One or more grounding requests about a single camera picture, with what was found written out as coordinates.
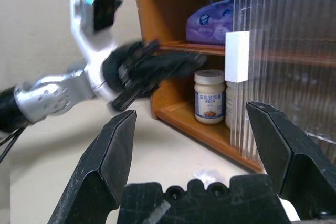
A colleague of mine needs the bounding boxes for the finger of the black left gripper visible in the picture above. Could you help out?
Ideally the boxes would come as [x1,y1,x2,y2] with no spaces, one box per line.
[157,51,209,69]
[157,63,201,81]

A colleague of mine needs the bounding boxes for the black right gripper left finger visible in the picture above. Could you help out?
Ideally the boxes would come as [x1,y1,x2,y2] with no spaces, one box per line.
[48,109,138,224]

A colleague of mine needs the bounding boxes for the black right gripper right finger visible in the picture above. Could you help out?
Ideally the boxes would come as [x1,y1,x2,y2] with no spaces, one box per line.
[245,100,336,217]

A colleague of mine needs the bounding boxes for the orange wooden cabinet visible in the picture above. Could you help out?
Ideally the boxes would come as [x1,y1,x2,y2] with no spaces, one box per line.
[133,0,336,174]

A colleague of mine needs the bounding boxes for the clear ribbed cabinet door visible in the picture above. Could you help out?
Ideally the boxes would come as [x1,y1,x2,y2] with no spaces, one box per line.
[230,0,336,162]

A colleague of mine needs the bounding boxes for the white salad dressing jar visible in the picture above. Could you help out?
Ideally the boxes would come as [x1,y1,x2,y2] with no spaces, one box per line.
[194,69,227,125]

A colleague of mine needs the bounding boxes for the purple tissue pack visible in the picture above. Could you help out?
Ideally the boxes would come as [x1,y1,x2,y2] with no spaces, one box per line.
[185,0,235,46]

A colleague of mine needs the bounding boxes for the white jar behind door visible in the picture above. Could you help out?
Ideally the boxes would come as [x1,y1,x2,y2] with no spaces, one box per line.
[225,80,248,131]

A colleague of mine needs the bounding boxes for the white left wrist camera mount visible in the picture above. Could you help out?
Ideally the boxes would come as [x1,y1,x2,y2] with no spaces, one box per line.
[69,0,124,99]

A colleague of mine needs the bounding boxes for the white block door handle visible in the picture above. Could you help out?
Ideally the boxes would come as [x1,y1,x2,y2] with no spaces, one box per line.
[224,30,250,83]

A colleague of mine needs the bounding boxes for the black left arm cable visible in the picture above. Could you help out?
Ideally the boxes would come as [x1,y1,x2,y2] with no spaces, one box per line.
[0,126,23,163]

